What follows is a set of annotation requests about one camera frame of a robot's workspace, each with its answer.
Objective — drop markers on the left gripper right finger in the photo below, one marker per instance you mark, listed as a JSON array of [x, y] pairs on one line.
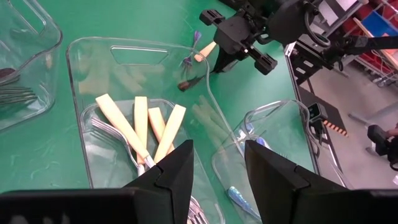
[[280, 189]]

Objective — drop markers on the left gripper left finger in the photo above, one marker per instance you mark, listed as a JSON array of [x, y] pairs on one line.
[[168, 186]]

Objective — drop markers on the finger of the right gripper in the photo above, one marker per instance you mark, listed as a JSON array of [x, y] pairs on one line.
[[221, 60], [232, 65]]

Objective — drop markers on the iridescent rainbow fork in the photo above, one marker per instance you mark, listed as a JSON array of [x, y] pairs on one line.
[[241, 200], [261, 141], [197, 36]]

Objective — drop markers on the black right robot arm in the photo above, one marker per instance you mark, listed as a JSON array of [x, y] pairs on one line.
[[289, 18]]

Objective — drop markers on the clear plastic bin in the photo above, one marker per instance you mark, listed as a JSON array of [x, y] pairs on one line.
[[280, 130], [93, 62], [31, 46]]

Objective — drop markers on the black floor mat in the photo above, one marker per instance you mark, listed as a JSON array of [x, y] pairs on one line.
[[314, 96]]

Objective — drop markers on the green table mat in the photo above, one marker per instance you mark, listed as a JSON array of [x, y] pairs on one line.
[[140, 18]]

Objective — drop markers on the black handheld device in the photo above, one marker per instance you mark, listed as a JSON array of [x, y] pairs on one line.
[[377, 138]]

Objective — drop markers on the red storage bin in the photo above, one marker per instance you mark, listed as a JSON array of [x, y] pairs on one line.
[[373, 59], [357, 26]]

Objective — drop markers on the person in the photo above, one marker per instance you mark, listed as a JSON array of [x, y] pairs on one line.
[[393, 132]]

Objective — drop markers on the metal storage shelf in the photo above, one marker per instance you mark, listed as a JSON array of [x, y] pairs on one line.
[[373, 62]]

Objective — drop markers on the blue storage bin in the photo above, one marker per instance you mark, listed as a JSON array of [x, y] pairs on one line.
[[377, 25]]

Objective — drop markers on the black table-level camera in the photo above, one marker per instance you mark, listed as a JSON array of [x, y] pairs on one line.
[[316, 111]]

